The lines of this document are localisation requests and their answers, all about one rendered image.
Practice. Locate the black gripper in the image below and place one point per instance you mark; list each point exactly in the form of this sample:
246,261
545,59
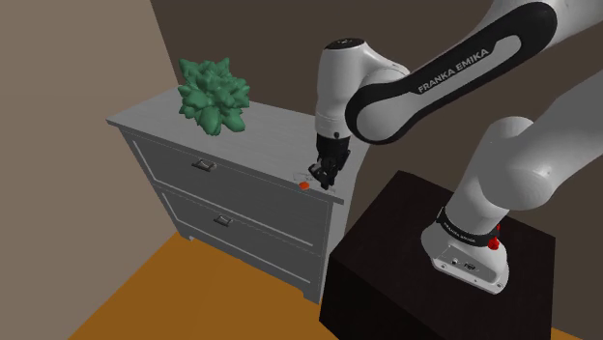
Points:
333,150

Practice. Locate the grey chest of drawers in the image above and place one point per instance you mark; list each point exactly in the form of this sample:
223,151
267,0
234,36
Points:
264,141

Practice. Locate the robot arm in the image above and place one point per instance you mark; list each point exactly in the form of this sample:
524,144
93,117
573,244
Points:
518,155

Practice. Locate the clear bottle with orange cap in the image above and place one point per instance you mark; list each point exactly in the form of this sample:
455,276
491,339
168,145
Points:
304,185

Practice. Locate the green leafy plant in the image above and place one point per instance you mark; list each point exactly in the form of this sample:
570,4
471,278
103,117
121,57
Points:
212,96

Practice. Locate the dark robot stand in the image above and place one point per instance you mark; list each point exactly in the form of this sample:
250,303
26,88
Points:
391,263

